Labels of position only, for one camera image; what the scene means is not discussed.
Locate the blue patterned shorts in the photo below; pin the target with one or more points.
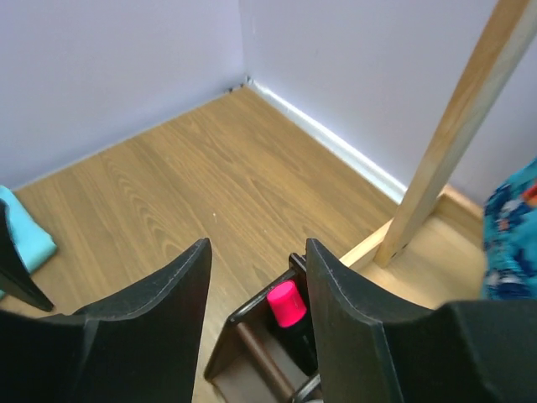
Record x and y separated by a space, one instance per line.
509 238

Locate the wooden clothes rack tray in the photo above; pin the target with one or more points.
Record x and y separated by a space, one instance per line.
430 252

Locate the pink black highlighter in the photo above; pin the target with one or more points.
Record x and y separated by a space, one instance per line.
294 328

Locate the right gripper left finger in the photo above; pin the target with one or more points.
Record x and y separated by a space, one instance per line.
140 344

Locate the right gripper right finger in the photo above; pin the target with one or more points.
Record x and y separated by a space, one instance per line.
373 346

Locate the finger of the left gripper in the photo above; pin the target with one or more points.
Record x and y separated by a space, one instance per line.
15 279

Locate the brown wooden desk organizer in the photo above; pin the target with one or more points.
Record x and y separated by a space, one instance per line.
249 363

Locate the folded teal cloth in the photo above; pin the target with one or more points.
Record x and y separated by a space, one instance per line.
34 245

